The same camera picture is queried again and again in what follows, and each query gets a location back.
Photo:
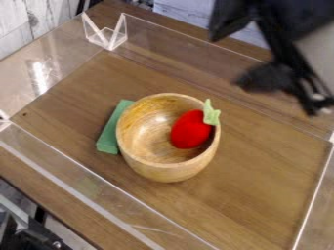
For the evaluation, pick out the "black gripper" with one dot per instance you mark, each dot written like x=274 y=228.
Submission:
x=273 y=77

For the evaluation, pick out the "red plush strawberry toy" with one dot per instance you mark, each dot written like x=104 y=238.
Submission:
x=193 y=127

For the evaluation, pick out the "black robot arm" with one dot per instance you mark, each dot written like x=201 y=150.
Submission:
x=283 y=21

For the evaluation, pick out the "wooden bowl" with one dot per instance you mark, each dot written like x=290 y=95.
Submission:
x=143 y=135

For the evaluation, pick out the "clear acrylic table barrier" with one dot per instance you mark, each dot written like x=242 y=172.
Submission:
x=255 y=200

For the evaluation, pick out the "green rectangular block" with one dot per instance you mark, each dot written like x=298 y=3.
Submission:
x=107 y=141

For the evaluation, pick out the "black clamp under table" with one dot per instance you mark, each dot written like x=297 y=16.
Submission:
x=27 y=234

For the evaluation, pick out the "clear acrylic corner bracket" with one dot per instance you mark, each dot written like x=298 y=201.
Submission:
x=106 y=37

